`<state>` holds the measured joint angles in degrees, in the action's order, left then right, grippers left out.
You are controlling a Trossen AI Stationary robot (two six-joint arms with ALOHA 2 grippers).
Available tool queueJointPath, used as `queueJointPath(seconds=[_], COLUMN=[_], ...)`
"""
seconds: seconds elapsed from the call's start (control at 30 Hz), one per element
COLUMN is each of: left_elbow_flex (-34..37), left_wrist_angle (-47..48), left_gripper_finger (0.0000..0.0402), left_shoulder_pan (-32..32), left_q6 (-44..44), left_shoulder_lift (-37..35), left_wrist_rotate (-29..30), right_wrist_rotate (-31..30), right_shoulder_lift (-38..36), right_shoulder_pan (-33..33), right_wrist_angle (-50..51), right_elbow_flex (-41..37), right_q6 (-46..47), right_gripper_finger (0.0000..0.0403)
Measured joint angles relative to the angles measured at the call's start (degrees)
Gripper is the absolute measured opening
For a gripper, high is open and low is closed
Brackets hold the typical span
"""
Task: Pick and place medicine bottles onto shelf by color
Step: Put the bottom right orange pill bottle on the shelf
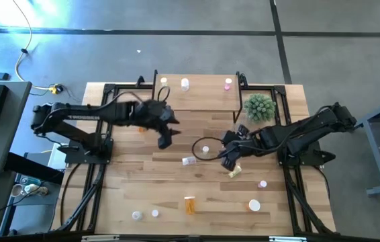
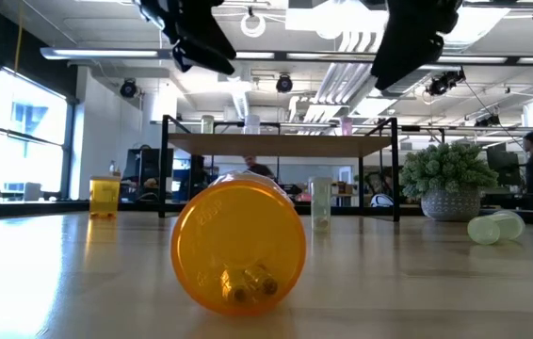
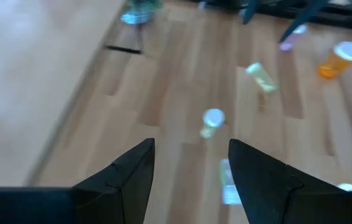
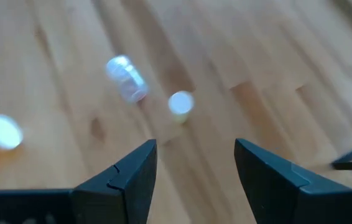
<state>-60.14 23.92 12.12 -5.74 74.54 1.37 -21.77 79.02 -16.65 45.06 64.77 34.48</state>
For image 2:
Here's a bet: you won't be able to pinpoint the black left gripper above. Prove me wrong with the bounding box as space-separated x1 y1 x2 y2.
132 0 237 75

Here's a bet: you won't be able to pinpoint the clear medicine bottle white cap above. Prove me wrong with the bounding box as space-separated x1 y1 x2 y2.
243 113 262 136

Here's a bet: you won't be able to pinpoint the black spotlight cluster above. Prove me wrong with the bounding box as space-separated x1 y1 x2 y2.
425 68 467 98

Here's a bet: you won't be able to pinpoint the white ceiling pipes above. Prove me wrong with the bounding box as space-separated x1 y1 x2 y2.
315 30 376 105

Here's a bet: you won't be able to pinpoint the black round spotlight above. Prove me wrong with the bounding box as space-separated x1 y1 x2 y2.
119 78 138 99
275 73 295 94

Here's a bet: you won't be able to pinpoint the long linear ceiling light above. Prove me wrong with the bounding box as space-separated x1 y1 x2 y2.
39 45 533 67

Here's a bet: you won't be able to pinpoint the green succulent grey pot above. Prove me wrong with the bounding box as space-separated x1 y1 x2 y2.
398 140 501 223

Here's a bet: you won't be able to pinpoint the black computer monitor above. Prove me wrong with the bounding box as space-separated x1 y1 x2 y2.
122 148 176 202
485 142 524 187

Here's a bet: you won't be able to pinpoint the white black round object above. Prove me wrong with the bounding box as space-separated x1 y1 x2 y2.
369 192 396 209

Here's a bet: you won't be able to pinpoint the white coiled cable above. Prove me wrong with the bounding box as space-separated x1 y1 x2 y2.
240 11 267 39

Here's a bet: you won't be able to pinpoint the wooden shelf black metal frame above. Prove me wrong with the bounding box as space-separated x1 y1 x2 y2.
157 114 402 223

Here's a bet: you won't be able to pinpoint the black-framed window wall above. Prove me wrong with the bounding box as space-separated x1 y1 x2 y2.
0 65 77 203

